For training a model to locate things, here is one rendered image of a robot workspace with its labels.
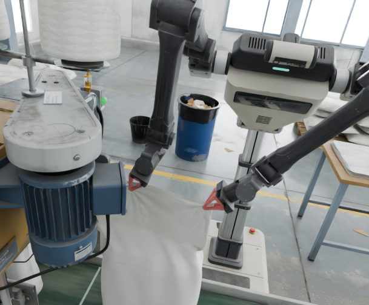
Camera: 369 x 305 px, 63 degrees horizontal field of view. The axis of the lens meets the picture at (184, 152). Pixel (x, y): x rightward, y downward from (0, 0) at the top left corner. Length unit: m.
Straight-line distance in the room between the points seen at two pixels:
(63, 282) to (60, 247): 0.96
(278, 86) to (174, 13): 0.64
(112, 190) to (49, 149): 0.17
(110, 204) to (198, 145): 2.64
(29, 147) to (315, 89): 1.00
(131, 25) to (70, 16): 8.75
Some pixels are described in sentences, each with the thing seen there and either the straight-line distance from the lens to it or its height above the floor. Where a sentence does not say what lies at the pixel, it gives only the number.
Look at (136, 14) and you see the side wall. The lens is 9.31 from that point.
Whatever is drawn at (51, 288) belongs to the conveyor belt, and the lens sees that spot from 1.67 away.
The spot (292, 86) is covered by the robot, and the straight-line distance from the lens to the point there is 1.24.
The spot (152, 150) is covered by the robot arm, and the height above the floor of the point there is 1.25.
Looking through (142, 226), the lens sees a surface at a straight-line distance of 1.17.
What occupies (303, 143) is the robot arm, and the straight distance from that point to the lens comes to 0.84.
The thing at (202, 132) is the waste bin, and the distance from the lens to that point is 3.21.
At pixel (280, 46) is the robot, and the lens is 1.06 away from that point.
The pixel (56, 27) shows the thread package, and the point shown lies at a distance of 0.66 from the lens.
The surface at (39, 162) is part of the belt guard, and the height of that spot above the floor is 1.39.
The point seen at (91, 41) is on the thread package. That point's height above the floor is 1.57.
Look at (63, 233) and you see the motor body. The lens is 0.70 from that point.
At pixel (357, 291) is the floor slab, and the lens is 2.58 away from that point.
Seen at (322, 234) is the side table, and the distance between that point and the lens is 2.44.
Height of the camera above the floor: 1.68
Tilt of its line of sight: 28 degrees down
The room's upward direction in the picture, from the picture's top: 8 degrees clockwise
